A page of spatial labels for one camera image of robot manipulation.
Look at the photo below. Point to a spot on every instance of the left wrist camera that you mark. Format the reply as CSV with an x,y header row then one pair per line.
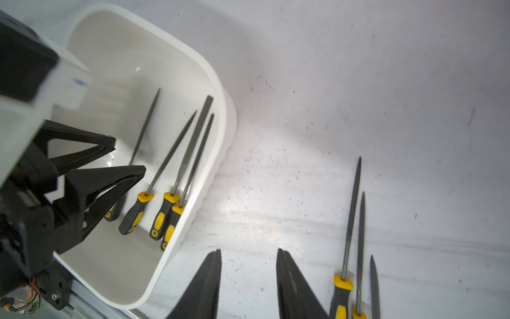
x,y
36,76

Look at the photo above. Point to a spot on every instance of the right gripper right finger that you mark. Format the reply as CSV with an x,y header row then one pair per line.
x,y
295,297

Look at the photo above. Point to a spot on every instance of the file tool yellow black handle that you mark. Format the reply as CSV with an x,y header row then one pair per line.
x,y
114,212

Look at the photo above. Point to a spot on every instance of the aluminium mounting rail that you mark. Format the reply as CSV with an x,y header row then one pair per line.
x,y
21,298

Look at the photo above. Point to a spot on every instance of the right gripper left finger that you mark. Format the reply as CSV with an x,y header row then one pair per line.
x,y
201,298

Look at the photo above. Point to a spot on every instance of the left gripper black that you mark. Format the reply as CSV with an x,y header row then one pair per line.
x,y
26,218

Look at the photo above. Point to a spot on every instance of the white plastic storage box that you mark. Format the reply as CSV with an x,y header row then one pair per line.
x,y
129,59

